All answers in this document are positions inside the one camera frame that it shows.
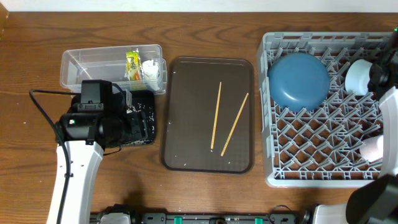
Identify white tissue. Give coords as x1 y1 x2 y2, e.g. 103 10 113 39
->
142 60 160 91

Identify yellow green snack wrapper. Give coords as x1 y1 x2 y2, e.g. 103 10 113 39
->
126 50 143 81

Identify wooden chopstick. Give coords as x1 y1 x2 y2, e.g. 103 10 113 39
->
210 82 222 150
220 93 249 157

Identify dark blue plate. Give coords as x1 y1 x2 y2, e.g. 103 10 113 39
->
268 53 330 112

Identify light blue bowl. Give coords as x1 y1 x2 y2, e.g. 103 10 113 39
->
345 59 373 96

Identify white pink cup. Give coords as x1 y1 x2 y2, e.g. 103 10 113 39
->
359 135 384 162

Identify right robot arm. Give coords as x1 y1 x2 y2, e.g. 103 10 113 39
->
302 28 397 224

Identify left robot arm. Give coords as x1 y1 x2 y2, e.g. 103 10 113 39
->
47 112 149 223

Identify clear plastic waste bin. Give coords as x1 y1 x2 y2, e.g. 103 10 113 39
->
60 44 167 95

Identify grey dishwasher rack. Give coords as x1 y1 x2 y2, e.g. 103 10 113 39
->
257 32 392 188

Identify black plastic tray bin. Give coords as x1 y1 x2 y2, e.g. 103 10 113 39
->
70 90 157 147

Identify dark brown serving tray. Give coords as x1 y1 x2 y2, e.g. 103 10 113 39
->
160 57 254 174

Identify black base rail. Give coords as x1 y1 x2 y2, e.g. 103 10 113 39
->
89 204 313 224

